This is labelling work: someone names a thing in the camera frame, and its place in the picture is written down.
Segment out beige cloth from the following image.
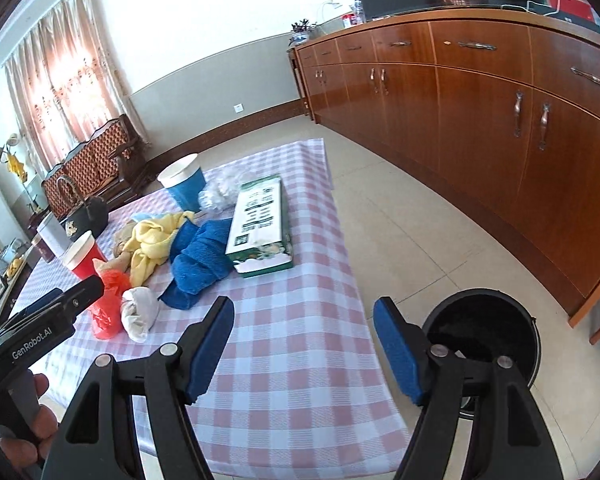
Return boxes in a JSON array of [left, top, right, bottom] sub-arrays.
[[93, 220, 137, 278]]

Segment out pink checkered tablecloth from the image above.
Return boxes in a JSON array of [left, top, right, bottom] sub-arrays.
[[34, 139, 410, 479]]

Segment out pink patterned curtain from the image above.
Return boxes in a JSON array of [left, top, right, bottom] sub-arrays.
[[4, 0, 148, 176]]

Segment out potted plant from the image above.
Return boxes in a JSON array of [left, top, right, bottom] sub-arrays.
[[289, 18, 315, 47]]

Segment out person's left hand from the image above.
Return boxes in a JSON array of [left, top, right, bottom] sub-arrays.
[[0, 403, 58, 470]]

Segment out dark red tea canister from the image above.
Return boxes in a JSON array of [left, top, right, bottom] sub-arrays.
[[31, 233, 56, 262]]

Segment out wooden sofa bench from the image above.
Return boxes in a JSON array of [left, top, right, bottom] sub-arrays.
[[27, 114, 152, 236]]

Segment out yellow cloth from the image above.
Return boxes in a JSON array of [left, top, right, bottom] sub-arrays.
[[123, 211, 195, 287]]

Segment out green white carton box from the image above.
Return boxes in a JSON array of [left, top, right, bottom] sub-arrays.
[[225, 174, 294, 278]]

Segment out black trash bin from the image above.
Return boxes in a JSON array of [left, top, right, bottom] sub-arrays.
[[407, 288, 541, 422]]

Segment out wooden sideboard cabinet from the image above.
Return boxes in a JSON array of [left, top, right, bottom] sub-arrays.
[[292, 9, 600, 324]]

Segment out white tissue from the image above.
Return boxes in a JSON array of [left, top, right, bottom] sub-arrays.
[[121, 286, 160, 344]]

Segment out red paper cup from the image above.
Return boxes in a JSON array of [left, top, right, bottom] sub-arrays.
[[61, 231, 107, 280]]

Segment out clear glass bottle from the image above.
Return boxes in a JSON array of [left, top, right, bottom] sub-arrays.
[[352, 0, 366, 25]]

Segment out blue patterned paper cup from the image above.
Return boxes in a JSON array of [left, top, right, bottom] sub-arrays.
[[157, 153, 207, 212]]

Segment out black cast iron teapot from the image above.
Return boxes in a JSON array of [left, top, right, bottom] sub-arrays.
[[56, 176, 109, 242]]

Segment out red plastic bag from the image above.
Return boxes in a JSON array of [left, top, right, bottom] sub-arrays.
[[88, 270, 131, 340]]

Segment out clear crumpled plastic bag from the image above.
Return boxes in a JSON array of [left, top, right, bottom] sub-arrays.
[[198, 167, 245, 212]]

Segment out red box on sideboard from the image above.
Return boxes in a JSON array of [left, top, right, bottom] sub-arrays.
[[546, 0, 596, 23]]

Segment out light blue face mask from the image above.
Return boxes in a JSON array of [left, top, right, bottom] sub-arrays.
[[131, 212, 156, 222]]

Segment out blue towel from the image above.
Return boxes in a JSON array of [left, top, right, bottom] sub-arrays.
[[160, 219, 234, 310]]

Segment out white tea box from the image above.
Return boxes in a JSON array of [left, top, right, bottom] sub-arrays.
[[36, 212, 72, 258]]

